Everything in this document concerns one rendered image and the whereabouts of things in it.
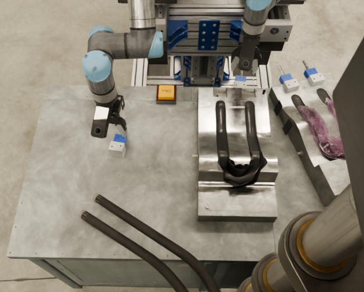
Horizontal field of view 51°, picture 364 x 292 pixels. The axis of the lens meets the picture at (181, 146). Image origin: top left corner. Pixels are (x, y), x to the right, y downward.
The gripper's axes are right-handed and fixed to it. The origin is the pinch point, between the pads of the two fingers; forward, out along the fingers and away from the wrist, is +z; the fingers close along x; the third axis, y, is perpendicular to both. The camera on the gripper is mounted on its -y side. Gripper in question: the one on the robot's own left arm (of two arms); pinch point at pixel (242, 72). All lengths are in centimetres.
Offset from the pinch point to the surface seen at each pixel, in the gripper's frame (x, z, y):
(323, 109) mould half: -31.5, 4.2, -8.9
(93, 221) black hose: 42, 10, -63
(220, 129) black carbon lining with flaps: 5.3, 5.3, -23.6
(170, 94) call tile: 26.6, 9.4, -8.1
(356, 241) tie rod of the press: -9, -73, -84
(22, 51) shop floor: 150, 93, 72
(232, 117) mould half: 1.3, 4.5, -18.3
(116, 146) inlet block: 41, 8, -36
